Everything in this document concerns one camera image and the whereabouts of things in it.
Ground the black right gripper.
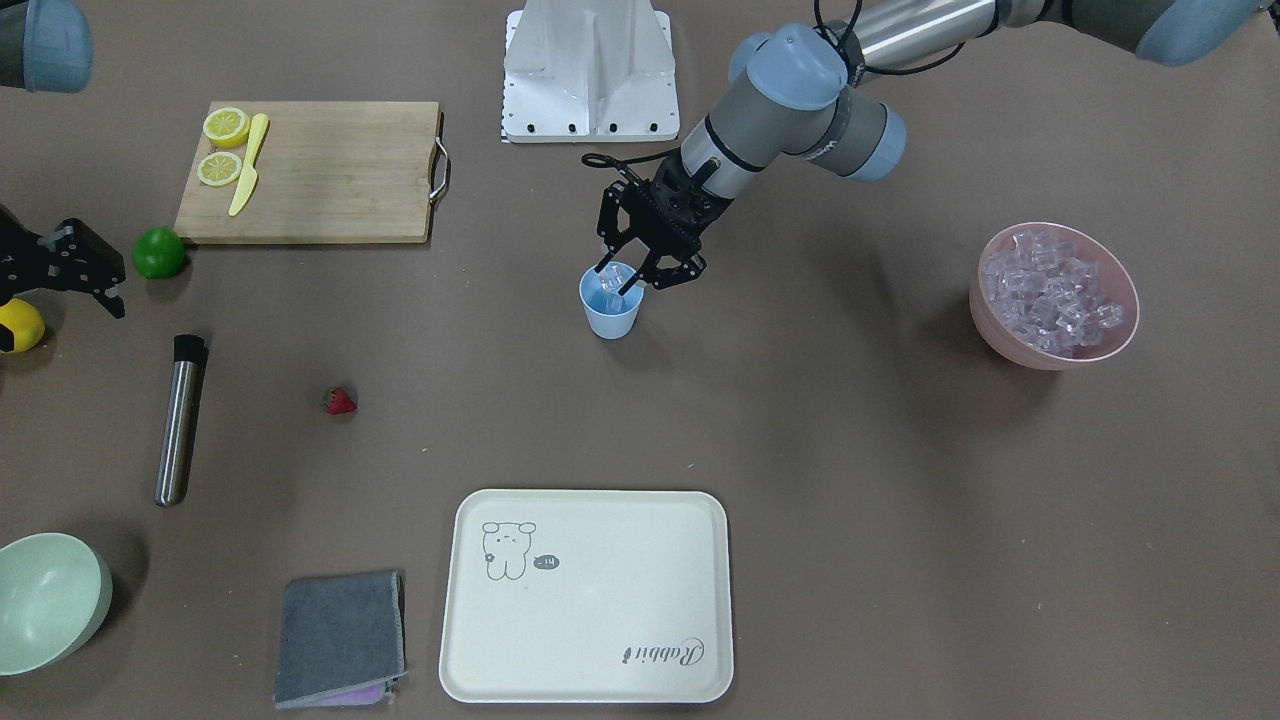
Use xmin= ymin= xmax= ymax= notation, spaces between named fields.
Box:
xmin=1 ymin=208 xmax=125 ymax=319

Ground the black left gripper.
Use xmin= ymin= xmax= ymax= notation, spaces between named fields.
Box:
xmin=595 ymin=160 xmax=730 ymax=296

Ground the clear ice cube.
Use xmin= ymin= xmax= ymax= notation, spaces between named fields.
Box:
xmin=596 ymin=263 xmax=631 ymax=296

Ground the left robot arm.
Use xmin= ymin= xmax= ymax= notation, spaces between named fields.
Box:
xmin=582 ymin=1 xmax=1277 ymax=295

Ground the light blue plastic cup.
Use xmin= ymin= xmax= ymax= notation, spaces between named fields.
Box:
xmin=579 ymin=263 xmax=645 ymax=340

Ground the pile of ice cubes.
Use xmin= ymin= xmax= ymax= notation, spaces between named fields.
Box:
xmin=982 ymin=228 xmax=1126 ymax=359

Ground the green lime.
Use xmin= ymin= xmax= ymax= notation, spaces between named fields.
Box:
xmin=131 ymin=225 xmax=187 ymax=279

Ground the yellow lemon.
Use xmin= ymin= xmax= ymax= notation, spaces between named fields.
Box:
xmin=1 ymin=299 xmax=46 ymax=354

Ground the steel muddler black tip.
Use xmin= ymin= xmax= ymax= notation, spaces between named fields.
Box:
xmin=154 ymin=334 xmax=209 ymax=509

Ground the lemon half slice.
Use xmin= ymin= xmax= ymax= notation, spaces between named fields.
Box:
xmin=202 ymin=106 xmax=251 ymax=149
xmin=196 ymin=151 xmax=243 ymax=187

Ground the yellow plastic knife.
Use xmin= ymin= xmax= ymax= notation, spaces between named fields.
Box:
xmin=227 ymin=113 xmax=270 ymax=217

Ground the wooden cutting board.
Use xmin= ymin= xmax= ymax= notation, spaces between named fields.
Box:
xmin=173 ymin=99 xmax=449 ymax=245

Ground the red strawberry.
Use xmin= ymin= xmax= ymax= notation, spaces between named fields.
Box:
xmin=323 ymin=386 xmax=358 ymax=416

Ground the mint green bowl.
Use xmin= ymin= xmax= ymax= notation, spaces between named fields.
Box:
xmin=1 ymin=532 xmax=114 ymax=676

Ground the cream rabbit tray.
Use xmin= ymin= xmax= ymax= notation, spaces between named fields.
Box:
xmin=438 ymin=489 xmax=735 ymax=705

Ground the grey folded cloth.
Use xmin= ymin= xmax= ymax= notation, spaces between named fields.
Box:
xmin=273 ymin=570 xmax=406 ymax=710

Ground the pink bowl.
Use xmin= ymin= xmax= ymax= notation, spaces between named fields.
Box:
xmin=968 ymin=222 xmax=1140 ymax=372

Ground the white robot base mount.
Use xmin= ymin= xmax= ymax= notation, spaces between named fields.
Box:
xmin=500 ymin=1 xmax=681 ymax=143

